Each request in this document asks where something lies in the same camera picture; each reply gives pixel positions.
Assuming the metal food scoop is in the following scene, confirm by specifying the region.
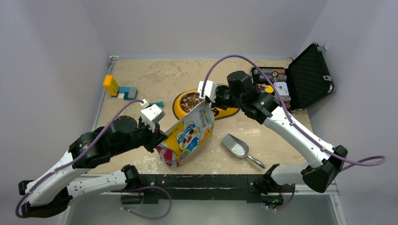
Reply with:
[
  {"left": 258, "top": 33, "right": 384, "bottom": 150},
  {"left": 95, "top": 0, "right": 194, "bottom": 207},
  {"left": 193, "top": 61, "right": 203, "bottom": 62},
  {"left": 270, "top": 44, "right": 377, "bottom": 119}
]
[{"left": 222, "top": 134, "right": 265, "bottom": 169}]

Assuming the white card box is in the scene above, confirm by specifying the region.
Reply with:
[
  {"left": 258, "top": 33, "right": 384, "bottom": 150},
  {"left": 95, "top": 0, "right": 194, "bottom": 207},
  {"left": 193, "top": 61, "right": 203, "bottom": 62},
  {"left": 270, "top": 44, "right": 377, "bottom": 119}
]
[{"left": 274, "top": 82, "right": 289, "bottom": 96}]

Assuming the yellow toy brick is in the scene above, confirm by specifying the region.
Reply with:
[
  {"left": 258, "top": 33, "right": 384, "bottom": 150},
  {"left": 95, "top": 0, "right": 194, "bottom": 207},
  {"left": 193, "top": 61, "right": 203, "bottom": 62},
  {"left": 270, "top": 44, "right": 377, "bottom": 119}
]
[{"left": 103, "top": 75, "right": 119, "bottom": 97}]

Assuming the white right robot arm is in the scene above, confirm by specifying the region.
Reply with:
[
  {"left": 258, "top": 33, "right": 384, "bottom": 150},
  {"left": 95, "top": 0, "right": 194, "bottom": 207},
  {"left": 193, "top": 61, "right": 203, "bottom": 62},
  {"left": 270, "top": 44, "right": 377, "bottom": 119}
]
[{"left": 200, "top": 71, "right": 348, "bottom": 193}]

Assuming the blue toy brick base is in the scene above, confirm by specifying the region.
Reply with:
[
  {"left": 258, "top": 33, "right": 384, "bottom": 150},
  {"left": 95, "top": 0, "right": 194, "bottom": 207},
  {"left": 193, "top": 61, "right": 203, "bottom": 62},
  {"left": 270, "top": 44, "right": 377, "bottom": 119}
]
[{"left": 116, "top": 86, "right": 138, "bottom": 100}]

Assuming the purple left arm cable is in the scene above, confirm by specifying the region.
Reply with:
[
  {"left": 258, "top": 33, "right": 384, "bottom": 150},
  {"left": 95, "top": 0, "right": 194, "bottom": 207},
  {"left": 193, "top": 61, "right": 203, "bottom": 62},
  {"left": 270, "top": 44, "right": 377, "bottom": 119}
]
[{"left": 15, "top": 98, "right": 145, "bottom": 218}]

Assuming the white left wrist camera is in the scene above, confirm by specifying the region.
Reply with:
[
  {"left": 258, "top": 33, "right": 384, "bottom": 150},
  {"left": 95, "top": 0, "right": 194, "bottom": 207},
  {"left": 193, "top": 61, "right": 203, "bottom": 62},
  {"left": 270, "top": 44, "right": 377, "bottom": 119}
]
[{"left": 140, "top": 99, "right": 165, "bottom": 133}]

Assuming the black poker chip case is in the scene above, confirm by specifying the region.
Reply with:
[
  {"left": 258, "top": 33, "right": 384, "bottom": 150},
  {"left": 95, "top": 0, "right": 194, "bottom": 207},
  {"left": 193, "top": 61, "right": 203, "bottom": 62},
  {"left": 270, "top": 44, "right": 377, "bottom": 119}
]
[{"left": 251, "top": 42, "right": 335, "bottom": 113}]

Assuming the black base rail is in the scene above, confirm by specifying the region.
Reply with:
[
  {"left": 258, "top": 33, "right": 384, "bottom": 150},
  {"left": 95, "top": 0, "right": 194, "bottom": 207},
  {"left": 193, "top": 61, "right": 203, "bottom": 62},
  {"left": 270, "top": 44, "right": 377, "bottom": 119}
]
[{"left": 65, "top": 173, "right": 339, "bottom": 205}]

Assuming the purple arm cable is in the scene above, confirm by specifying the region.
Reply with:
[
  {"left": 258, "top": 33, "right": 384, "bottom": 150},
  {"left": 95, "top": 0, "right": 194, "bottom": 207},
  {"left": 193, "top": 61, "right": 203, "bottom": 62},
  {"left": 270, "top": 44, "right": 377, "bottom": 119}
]
[
  {"left": 200, "top": 54, "right": 387, "bottom": 172},
  {"left": 15, "top": 98, "right": 145, "bottom": 218}
]

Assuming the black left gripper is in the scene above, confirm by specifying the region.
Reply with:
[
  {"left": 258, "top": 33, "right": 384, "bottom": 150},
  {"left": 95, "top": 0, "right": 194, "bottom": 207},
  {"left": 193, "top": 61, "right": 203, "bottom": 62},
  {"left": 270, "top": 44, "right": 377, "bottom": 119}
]
[{"left": 110, "top": 119, "right": 168, "bottom": 157}]

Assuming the teal arch block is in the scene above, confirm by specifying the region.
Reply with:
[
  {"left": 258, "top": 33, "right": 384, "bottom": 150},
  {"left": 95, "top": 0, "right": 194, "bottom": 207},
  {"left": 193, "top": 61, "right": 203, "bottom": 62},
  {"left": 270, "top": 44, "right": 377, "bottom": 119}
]
[{"left": 154, "top": 101, "right": 164, "bottom": 108}]

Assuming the yellow double pet bowl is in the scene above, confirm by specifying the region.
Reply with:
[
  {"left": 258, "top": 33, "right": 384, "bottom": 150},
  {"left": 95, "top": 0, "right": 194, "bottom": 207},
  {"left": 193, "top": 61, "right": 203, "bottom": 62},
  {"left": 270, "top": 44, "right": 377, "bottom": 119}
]
[{"left": 173, "top": 83, "right": 242, "bottom": 121}]

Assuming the yellow dealer chip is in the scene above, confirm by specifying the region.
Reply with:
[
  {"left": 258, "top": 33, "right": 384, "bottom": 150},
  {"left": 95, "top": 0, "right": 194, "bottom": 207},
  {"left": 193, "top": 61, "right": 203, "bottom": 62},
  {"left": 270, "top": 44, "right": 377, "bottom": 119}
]
[{"left": 264, "top": 85, "right": 274, "bottom": 94}]

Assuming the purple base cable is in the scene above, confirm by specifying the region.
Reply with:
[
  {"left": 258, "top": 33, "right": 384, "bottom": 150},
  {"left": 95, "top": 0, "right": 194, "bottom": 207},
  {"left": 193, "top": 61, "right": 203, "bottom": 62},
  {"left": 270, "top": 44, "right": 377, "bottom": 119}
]
[{"left": 120, "top": 186, "right": 172, "bottom": 220}]

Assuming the white yellow pet food bag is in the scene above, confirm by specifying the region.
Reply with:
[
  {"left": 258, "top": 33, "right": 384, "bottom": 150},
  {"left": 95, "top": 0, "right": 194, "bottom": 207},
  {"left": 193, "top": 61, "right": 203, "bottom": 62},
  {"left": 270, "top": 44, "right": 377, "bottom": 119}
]
[{"left": 156, "top": 102, "right": 215, "bottom": 168}]

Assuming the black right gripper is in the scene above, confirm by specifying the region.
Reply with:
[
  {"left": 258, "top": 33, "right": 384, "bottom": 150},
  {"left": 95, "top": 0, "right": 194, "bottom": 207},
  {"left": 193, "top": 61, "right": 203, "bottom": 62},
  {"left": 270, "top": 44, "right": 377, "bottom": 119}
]
[{"left": 207, "top": 83, "right": 245, "bottom": 109}]

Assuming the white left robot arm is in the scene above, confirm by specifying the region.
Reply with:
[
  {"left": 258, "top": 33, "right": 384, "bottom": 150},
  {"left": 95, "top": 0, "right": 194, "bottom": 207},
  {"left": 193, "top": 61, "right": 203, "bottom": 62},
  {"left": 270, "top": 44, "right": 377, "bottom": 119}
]
[{"left": 15, "top": 116, "right": 167, "bottom": 218}]

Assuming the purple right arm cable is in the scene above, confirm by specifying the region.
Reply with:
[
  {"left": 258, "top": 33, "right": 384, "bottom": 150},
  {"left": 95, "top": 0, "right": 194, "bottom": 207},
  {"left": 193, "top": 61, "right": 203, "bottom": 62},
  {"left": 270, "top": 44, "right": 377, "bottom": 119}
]
[{"left": 200, "top": 54, "right": 387, "bottom": 172}]

